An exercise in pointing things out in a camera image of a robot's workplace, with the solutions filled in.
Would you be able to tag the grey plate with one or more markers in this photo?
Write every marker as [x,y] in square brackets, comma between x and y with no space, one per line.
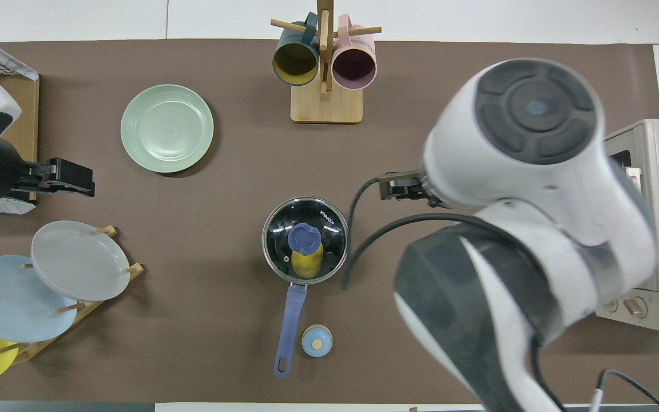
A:
[78,260]

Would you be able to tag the dark teal mug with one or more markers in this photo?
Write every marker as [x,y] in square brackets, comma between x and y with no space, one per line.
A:
[295,60]

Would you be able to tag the wooden mug tree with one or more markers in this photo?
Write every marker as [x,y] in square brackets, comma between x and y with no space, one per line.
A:
[326,106]

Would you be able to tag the pink mug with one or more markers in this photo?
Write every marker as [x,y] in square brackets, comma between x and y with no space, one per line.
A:
[354,66]

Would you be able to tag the wooden plate rack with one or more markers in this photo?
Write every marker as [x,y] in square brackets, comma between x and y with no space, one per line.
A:
[38,343]

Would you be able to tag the yellow bottle with blue cap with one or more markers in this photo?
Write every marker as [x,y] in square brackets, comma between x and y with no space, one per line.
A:
[306,264]

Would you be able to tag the glass lid with blue knob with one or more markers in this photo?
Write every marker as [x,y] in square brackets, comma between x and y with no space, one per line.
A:
[277,229]

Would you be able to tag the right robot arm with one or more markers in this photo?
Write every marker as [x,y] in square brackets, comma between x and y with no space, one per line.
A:
[535,189]

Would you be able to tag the green plate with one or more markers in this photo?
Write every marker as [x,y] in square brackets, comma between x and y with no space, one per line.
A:
[167,128]

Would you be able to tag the light blue plate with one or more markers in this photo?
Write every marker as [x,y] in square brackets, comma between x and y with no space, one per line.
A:
[9,297]

